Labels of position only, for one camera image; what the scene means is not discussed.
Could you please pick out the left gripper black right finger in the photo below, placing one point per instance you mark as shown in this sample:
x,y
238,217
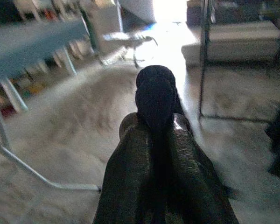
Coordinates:
x,y
189,175

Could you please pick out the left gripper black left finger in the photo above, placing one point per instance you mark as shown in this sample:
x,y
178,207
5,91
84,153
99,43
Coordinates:
x,y
128,175

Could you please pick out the pale blue baby bouncer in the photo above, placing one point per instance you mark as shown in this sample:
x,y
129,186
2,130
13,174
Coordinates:
x,y
121,37

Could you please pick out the pale folding table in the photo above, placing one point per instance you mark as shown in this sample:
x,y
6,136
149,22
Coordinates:
x,y
25,44

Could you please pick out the white low platform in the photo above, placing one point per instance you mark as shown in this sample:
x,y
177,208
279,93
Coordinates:
x,y
235,44

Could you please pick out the black metal drying rack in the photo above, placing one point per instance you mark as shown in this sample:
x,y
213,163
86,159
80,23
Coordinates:
x,y
204,70

